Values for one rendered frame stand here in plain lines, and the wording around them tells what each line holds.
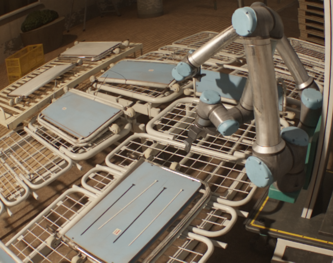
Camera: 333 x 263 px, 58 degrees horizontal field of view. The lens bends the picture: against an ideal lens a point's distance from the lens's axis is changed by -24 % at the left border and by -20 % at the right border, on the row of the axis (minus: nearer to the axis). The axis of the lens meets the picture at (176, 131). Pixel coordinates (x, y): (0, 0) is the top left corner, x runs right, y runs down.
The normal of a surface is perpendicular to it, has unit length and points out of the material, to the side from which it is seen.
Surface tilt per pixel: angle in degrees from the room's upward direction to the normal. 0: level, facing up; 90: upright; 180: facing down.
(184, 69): 93
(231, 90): 90
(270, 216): 0
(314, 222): 0
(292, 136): 5
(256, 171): 95
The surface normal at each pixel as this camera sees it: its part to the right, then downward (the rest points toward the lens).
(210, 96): 0.11, -0.68
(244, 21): -0.84, 0.22
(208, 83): -0.51, 0.47
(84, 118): -0.15, -0.80
